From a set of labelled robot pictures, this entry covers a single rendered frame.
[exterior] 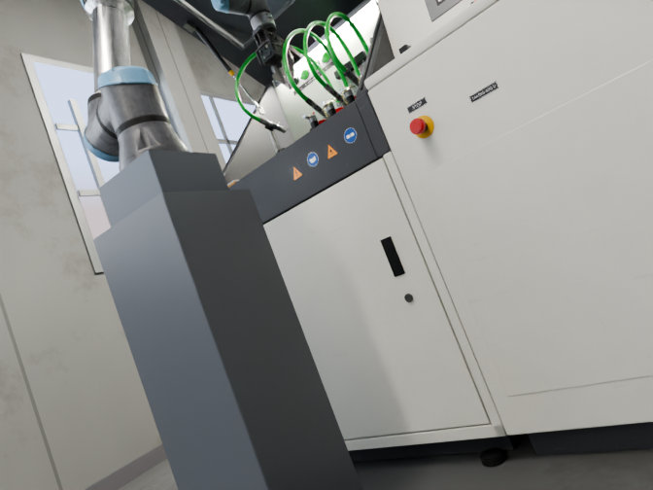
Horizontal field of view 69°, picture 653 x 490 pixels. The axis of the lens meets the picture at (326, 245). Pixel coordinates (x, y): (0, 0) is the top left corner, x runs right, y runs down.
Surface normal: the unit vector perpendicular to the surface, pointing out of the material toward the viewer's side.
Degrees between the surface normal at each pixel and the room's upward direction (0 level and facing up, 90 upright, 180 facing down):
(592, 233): 90
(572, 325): 90
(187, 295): 90
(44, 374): 90
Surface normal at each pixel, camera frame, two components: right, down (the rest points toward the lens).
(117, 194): -0.51, 0.12
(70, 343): 0.78, -0.35
